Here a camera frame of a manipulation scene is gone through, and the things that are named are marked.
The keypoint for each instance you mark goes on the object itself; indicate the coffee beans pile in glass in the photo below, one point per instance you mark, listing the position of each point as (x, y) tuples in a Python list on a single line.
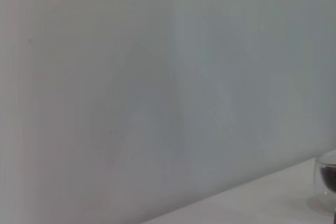
[(329, 179)]

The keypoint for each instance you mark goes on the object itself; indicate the clear glass cup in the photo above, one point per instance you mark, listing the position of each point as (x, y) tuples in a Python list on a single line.
[(319, 174)]

